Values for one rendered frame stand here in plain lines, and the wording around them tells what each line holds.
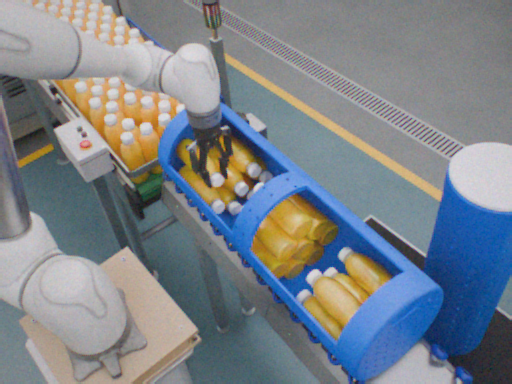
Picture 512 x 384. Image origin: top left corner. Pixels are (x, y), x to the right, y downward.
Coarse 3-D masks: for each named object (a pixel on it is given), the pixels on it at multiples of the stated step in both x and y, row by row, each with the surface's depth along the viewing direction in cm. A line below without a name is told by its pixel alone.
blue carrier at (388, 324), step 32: (160, 160) 171; (288, 160) 154; (192, 192) 160; (256, 192) 143; (288, 192) 141; (320, 192) 143; (224, 224) 151; (256, 224) 140; (352, 224) 134; (384, 256) 144; (288, 288) 151; (384, 288) 120; (416, 288) 120; (352, 320) 120; (384, 320) 117; (416, 320) 128; (352, 352) 120; (384, 352) 127
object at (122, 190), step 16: (32, 80) 255; (32, 96) 300; (48, 96) 238; (64, 112) 225; (48, 128) 317; (64, 160) 337; (112, 160) 203; (112, 176) 204; (112, 192) 228; (128, 192) 193; (128, 208) 237; (144, 208) 213; (128, 224) 242; (160, 224) 258; (144, 256) 261
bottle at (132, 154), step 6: (126, 144) 182; (132, 144) 183; (138, 144) 185; (120, 150) 185; (126, 150) 183; (132, 150) 183; (138, 150) 185; (126, 156) 185; (132, 156) 185; (138, 156) 186; (126, 162) 187; (132, 162) 186; (138, 162) 187; (144, 162) 190; (132, 168) 188; (144, 174) 192; (132, 180) 194; (138, 180) 193; (144, 180) 194
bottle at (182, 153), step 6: (180, 144) 171; (186, 144) 171; (180, 150) 171; (186, 150) 169; (198, 150) 169; (180, 156) 171; (186, 156) 169; (186, 162) 169; (210, 162) 165; (210, 168) 164; (216, 168) 165; (198, 174) 165; (210, 174) 164
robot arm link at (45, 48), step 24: (0, 0) 82; (0, 24) 79; (24, 24) 82; (48, 24) 86; (0, 48) 80; (24, 48) 83; (48, 48) 86; (72, 48) 91; (0, 72) 84; (24, 72) 86; (48, 72) 89
